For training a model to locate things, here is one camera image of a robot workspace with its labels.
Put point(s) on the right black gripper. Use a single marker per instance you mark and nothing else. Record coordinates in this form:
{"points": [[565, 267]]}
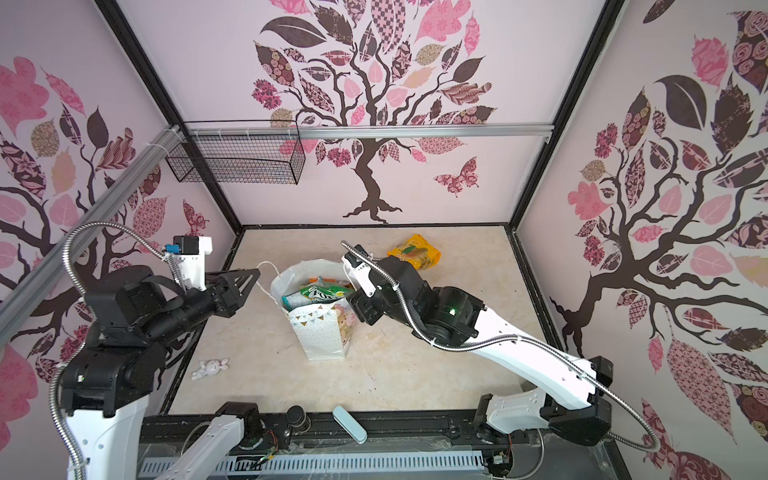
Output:
{"points": [[361, 304]]}

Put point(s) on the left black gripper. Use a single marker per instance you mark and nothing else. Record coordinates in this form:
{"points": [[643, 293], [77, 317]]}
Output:
{"points": [[226, 288]]}

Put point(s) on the white paper gift bag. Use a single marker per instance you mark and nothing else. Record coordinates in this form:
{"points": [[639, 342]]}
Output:
{"points": [[324, 330]]}

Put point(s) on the green snack packet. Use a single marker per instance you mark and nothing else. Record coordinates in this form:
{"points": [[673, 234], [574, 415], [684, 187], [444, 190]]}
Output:
{"points": [[322, 293]]}

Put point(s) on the yellow corn snack bag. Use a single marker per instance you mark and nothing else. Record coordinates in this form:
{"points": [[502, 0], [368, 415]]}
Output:
{"points": [[418, 252]]}

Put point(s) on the orange white snack packet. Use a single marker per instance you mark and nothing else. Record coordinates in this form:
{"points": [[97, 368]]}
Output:
{"points": [[325, 281]]}

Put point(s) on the teal white snack packet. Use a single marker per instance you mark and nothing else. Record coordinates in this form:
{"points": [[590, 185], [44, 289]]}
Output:
{"points": [[295, 300]]}

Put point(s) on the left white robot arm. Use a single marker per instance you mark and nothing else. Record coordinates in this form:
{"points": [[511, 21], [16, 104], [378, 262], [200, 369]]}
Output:
{"points": [[101, 394]]}

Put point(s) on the small white plush toy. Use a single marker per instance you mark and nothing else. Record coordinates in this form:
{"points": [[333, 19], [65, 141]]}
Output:
{"points": [[210, 368]]}

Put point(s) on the light blue remote-like device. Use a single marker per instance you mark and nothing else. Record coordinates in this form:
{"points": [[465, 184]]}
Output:
{"points": [[350, 425]]}

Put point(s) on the black knob on base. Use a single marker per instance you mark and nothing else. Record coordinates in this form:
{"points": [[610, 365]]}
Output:
{"points": [[297, 420]]}

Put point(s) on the left metal flex conduit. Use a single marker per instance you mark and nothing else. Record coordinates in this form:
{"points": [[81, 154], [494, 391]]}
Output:
{"points": [[78, 300]]}

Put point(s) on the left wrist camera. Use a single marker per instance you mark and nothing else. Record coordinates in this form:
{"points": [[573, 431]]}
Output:
{"points": [[186, 257]]}

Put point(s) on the black wire basket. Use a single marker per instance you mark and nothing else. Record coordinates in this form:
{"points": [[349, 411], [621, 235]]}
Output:
{"points": [[263, 154]]}

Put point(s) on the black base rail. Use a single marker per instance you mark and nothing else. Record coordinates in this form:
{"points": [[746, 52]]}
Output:
{"points": [[526, 454]]}

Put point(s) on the back aluminium rail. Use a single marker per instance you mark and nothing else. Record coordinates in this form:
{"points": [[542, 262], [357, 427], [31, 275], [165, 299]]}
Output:
{"points": [[409, 131]]}

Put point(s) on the white slotted cable duct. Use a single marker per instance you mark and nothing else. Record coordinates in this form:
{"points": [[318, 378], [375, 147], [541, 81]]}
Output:
{"points": [[315, 465]]}

